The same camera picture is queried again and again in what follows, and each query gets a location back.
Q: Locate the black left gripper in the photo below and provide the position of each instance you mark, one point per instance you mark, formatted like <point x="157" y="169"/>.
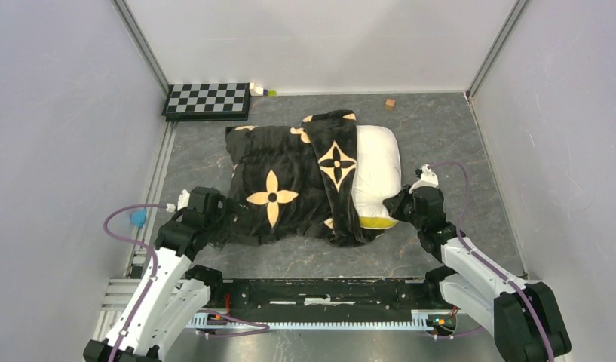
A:
<point x="229" y="210"/>

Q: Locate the small white block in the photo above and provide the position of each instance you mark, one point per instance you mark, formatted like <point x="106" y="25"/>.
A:
<point x="257" y="90"/>

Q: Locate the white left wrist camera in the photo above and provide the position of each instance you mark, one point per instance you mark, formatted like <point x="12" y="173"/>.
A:
<point x="183" y="200"/>

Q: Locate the small wooden cube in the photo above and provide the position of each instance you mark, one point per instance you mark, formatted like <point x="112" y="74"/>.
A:
<point x="389" y="104"/>

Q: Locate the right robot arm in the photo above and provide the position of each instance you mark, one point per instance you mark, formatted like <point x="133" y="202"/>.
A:
<point x="523" y="317"/>

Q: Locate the black white checkerboard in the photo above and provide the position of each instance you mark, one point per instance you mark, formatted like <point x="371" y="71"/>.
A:
<point x="207" y="102"/>

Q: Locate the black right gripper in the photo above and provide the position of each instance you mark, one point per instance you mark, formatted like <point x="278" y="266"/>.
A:
<point x="395" y="203"/>

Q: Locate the blue clip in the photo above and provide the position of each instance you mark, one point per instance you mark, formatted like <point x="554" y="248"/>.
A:
<point x="138" y="218"/>

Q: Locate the black pillowcase with yellow flowers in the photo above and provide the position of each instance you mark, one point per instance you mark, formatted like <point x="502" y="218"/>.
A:
<point x="300" y="181"/>

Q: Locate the white pillow with yellow edge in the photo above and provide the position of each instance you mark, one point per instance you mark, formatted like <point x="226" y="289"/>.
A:
<point x="378" y="176"/>

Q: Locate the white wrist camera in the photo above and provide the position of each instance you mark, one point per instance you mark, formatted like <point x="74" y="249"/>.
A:
<point x="183" y="200"/>
<point x="426" y="177"/>

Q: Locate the white toothed cable duct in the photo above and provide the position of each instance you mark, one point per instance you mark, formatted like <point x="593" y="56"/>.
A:
<point x="416" y="322"/>

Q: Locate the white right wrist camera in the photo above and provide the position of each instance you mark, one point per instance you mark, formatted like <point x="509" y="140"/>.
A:
<point x="426" y="177"/>

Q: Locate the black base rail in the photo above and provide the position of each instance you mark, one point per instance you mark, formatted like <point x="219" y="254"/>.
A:
<point x="325" y="299"/>

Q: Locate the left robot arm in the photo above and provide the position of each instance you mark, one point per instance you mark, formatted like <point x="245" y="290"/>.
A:
<point x="171" y="290"/>

